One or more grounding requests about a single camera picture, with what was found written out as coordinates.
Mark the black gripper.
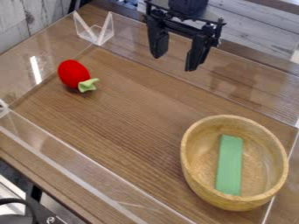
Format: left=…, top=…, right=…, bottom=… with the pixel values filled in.
left=144, top=0, right=226, bottom=72

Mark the red plush strawberry toy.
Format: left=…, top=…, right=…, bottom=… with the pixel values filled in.
left=57, top=59, right=98, bottom=93

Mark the oval wooden bowl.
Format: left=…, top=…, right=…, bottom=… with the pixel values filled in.
left=180, top=115, right=288, bottom=212

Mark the green rectangular block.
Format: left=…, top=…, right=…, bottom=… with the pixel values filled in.
left=214, top=135, right=242, bottom=196

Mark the clear acrylic corner bracket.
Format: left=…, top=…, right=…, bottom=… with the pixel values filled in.
left=71, top=12, right=114, bottom=46

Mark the clear acrylic tray wall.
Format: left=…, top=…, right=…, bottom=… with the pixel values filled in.
left=0, top=13, right=299, bottom=224

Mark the black table leg bracket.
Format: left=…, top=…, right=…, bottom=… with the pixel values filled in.
left=25, top=185, right=66, bottom=224

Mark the black cable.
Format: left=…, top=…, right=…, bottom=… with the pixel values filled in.
left=0, top=197, right=39, bottom=224

